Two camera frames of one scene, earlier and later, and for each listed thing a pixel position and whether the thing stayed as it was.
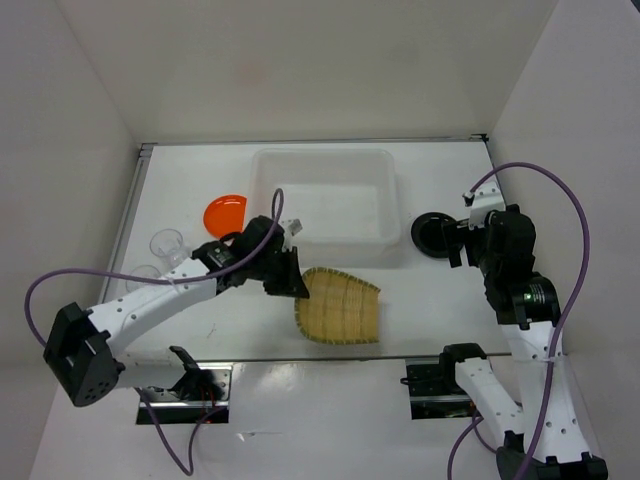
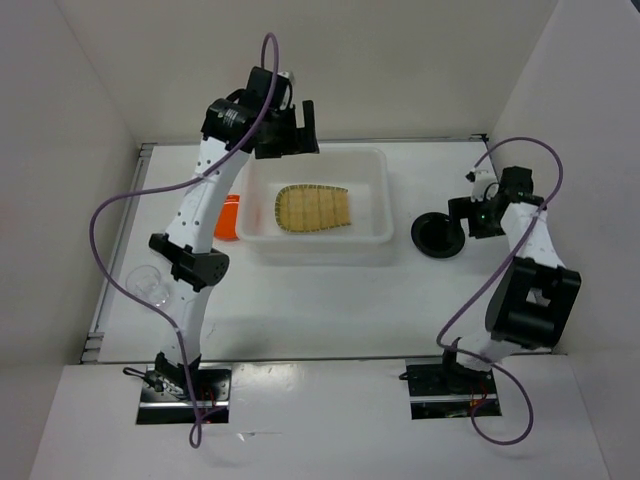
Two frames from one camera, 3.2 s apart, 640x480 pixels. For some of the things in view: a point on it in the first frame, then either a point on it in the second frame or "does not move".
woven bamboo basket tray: (339, 309) -> (311, 207)
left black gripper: (292, 284) -> (301, 141)
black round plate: (434, 232) does not move
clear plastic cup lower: (142, 271) does not move
